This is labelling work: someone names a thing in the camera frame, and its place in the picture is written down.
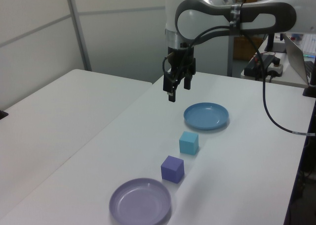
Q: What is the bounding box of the grey partition post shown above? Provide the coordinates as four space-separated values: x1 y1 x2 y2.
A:
65 0 92 72

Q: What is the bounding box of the grey stop button box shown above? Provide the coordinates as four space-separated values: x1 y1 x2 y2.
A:
270 58 283 77

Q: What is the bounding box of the white side desk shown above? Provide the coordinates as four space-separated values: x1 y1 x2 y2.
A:
240 37 310 89

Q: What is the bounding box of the purple cube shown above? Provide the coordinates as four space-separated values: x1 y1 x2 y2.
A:
160 155 185 184

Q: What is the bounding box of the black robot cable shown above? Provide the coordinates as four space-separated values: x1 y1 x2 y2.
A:
161 2 316 138

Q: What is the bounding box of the grey laptop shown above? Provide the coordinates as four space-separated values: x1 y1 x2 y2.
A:
282 33 316 85

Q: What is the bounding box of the black power strip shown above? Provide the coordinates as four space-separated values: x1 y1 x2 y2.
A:
244 54 273 81

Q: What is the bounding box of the cyan cube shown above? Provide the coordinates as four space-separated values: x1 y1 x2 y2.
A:
179 131 199 155

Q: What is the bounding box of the blue plate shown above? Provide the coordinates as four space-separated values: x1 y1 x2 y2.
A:
183 102 230 131

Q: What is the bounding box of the brown cardboard box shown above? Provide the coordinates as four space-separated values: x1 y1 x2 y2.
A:
233 36 265 61

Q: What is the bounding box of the purple plate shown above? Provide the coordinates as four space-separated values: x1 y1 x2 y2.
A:
109 177 172 225

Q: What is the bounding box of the black monitor stand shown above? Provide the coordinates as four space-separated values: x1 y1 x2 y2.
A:
265 33 276 53

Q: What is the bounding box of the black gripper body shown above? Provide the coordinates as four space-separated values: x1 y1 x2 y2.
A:
165 46 196 75

